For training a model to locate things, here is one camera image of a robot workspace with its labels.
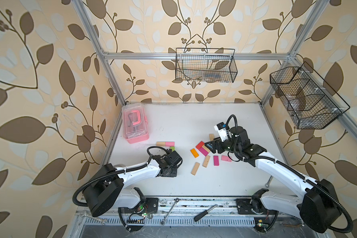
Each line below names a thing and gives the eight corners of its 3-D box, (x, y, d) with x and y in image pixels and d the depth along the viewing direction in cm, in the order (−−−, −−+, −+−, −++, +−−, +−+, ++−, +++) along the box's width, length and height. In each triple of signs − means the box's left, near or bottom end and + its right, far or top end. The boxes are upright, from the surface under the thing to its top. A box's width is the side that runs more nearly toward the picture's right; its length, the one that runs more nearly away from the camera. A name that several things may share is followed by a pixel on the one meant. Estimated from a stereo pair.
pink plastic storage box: (128, 145, 99) (122, 135, 90) (127, 115, 117) (122, 104, 107) (149, 141, 102) (146, 130, 92) (145, 112, 119) (142, 100, 109)
